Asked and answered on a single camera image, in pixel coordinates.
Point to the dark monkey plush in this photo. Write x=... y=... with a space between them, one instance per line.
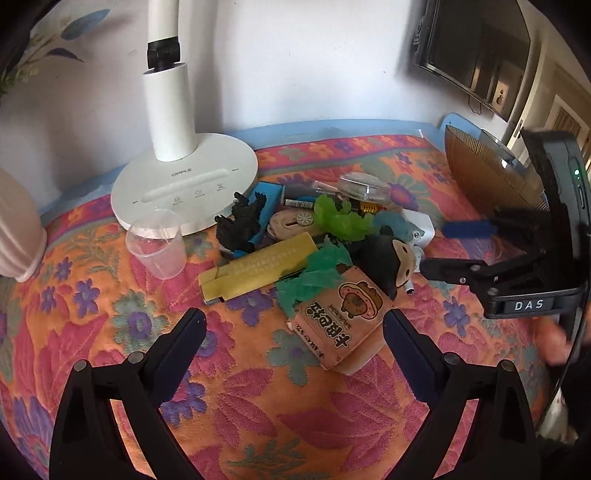
x=383 y=258

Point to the teal plush toy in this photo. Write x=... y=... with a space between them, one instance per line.
x=392 y=226

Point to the beige toy car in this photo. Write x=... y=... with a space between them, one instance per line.
x=291 y=224

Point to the clear round lidded container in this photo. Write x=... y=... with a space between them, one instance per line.
x=364 y=187

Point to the person's right hand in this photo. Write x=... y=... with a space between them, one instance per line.
x=551 y=344

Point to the white desk lamp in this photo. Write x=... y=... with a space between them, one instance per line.
x=171 y=138

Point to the black wall television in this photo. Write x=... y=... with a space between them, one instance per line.
x=475 y=46

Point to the yellow flat box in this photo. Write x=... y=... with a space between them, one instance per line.
x=258 y=267

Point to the black dinosaur toy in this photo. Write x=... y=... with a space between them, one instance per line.
x=240 y=221

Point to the blue box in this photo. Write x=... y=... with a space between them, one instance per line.
x=272 y=194

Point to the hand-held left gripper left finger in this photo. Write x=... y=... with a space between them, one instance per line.
x=182 y=350

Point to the bright green plastic toy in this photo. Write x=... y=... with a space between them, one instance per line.
x=344 y=219

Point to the white ribbed vase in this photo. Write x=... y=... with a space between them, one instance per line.
x=18 y=230

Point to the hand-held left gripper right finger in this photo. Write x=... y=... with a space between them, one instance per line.
x=411 y=355

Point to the blue artificial flowers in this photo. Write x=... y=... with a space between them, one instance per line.
x=55 y=41

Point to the brown woven basket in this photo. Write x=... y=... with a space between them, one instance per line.
x=489 y=170

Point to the white plastic toy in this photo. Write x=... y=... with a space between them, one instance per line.
x=425 y=230

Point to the clear plastic cup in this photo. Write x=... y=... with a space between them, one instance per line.
x=157 y=249

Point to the pink capybara pouch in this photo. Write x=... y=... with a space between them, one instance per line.
x=341 y=318

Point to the dark flat box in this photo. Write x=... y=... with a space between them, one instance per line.
x=314 y=190

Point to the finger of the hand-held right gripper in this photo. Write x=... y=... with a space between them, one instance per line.
x=455 y=271
x=466 y=229

